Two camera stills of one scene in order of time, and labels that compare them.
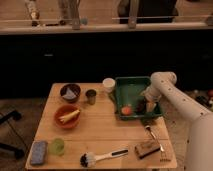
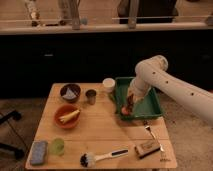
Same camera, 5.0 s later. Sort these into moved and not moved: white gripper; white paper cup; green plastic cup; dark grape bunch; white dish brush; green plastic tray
Moved: white gripper; dark grape bunch
Not moved: white paper cup; green plastic cup; white dish brush; green plastic tray
